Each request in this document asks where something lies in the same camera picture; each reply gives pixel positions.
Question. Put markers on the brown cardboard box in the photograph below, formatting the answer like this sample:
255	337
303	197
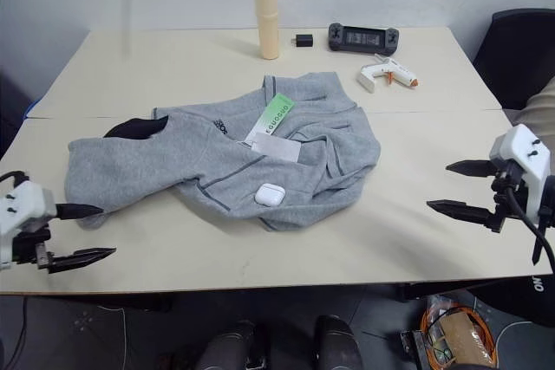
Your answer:
461	339

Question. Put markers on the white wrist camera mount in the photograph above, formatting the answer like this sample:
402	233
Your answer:
522	149
24	205

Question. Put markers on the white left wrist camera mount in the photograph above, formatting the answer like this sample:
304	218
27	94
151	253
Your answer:
24	205

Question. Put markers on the grey zip-up hoodie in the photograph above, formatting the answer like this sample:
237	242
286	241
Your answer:
195	157

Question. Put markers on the white paper clothing tag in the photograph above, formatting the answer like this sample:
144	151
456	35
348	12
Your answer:
277	147

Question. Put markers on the small black power adapter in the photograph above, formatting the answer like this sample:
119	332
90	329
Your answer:
303	40

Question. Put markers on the black office chair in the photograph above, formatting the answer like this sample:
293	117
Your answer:
518	53

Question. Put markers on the white hot glue gun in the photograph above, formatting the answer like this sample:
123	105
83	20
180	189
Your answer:
386	73

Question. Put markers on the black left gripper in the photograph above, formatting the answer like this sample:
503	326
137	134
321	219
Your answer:
31	244

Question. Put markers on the tall cream plastic bottle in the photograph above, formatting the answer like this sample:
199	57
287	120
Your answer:
267	14

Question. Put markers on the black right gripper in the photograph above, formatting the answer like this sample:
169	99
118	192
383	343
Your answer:
505	196

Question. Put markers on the green paper clothing tag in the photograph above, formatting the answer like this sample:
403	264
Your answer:
271	116

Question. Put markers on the black object with white lettering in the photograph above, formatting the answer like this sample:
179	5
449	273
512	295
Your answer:
520	296

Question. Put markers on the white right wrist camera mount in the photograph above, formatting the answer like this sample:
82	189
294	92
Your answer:
522	149

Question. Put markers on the black table frame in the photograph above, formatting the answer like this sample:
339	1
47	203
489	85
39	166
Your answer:
86	303

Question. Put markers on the white earbuds case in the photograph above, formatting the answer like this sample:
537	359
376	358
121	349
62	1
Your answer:
269	194

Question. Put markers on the dark rounded shape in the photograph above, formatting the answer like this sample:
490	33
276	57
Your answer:
236	346
338	344

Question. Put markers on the black handheld controller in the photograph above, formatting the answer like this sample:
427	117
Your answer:
363	36

